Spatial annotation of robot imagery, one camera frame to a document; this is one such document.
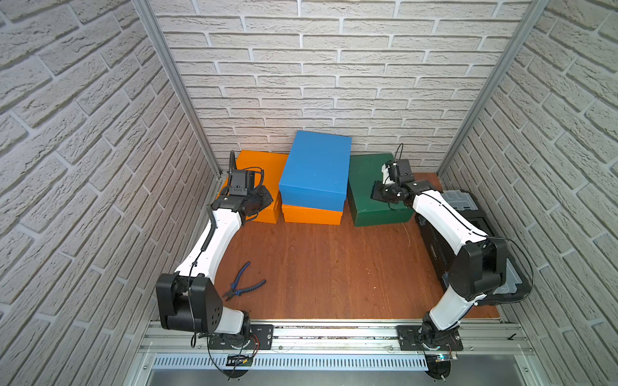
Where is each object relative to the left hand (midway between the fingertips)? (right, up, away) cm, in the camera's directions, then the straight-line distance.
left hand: (272, 192), depth 83 cm
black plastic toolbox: (+76, -25, -13) cm, 81 cm away
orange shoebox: (+14, -9, +10) cm, 19 cm away
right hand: (+38, 0, +5) cm, 38 cm away
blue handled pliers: (-13, -35, -2) cm, 38 cm away
